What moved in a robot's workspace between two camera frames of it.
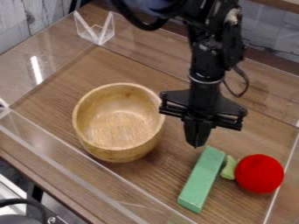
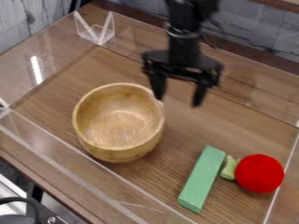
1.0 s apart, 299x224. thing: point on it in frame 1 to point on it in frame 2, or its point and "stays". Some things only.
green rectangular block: (198, 187) stays
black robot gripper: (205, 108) to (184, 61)
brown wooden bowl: (118, 121) stays
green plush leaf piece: (229, 171) stays
